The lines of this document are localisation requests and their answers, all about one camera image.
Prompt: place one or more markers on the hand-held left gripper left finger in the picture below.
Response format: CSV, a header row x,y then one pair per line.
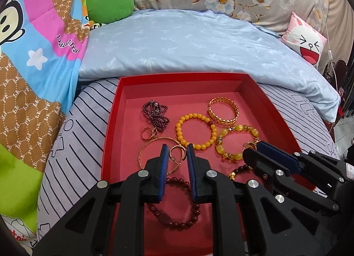
x,y
163,173

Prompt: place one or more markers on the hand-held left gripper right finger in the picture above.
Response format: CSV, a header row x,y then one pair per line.
x,y
193,173

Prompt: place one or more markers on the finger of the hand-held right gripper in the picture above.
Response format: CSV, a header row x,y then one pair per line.
x,y
279,156
260,162

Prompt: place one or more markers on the thin gold bangle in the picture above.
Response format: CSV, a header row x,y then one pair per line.
x,y
140,154

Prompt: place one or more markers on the red cardboard box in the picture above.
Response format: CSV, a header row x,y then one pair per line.
x,y
132,162

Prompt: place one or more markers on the dark metal chair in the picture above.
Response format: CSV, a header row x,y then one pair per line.
x,y
341,70

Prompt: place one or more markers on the pink bunny cushion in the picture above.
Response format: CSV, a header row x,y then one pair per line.
x,y
307,43

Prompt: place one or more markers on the light blue quilt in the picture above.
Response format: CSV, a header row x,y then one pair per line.
x,y
179,43

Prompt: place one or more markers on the colourful cartoon blanket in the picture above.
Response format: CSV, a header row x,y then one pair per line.
x,y
27,93

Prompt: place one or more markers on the green pillow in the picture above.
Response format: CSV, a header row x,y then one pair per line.
x,y
107,7

